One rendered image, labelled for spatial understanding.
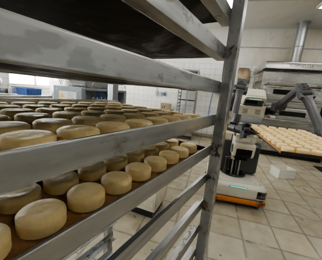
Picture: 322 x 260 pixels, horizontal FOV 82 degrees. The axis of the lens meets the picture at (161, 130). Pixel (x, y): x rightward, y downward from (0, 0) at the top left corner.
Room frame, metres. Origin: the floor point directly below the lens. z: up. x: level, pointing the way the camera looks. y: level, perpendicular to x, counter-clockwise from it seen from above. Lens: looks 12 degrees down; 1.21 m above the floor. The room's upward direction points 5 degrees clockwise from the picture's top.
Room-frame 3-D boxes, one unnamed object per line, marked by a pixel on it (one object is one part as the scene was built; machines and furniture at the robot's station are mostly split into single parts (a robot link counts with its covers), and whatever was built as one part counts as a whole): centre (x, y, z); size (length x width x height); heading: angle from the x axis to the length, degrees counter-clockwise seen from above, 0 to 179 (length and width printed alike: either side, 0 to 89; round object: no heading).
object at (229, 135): (2.29, -0.98, 0.59); 0.55 x 0.34 x 0.83; 80
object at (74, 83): (1.98, 0.74, 1.25); 0.56 x 0.29 x 0.14; 160
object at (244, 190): (2.21, -0.97, 0.16); 0.67 x 0.64 x 0.25; 170
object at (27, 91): (4.17, 3.03, 0.95); 0.40 x 0.30 x 0.14; 168
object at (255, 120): (1.91, -0.92, 0.93); 0.28 x 0.16 x 0.22; 80
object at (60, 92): (1.98, 0.74, 1.01); 0.72 x 0.33 x 0.34; 160
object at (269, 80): (4.33, -2.90, 1.01); 1.56 x 1.20 x 2.01; 76
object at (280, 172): (2.90, -2.09, 0.08); 0.30 x 0.22 x 0.16; 96
